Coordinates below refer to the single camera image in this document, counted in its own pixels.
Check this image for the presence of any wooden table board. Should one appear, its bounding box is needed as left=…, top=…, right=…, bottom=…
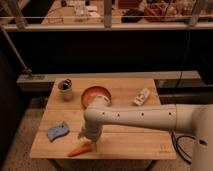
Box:
left=30, top=78, right=176, bottom=160

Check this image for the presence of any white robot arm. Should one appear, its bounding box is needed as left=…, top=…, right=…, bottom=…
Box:
left=79, top=95, right=213, bottom=171

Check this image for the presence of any white cup with utensils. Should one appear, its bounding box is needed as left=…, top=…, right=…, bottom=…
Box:
left=58, top=79, right=72, bottom=101

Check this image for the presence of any blue sponge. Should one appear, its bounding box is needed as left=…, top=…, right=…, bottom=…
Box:
left=47, top=122, right=70, bottom=142

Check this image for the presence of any black cable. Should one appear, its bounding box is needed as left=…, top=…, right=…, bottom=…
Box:
left=171, top=131, right=198, bottom=165

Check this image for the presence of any orange pepper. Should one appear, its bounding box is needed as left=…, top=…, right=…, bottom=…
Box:
left=68, top=143, right=93, bottom=157

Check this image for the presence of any white plastic bottle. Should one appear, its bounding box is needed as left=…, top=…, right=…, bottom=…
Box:
left=133, top=88, right=151, bottom=106

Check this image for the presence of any orange ceramic bowl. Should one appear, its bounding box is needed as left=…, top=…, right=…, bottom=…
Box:
left=81, top=86, right=111, bottom=108

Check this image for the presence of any metal railing frame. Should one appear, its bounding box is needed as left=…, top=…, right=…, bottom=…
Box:
left=0, top=0, right=213, bottom=31

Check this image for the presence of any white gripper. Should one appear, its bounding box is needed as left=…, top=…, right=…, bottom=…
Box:
left=78, top=125, right=102, bottom=152

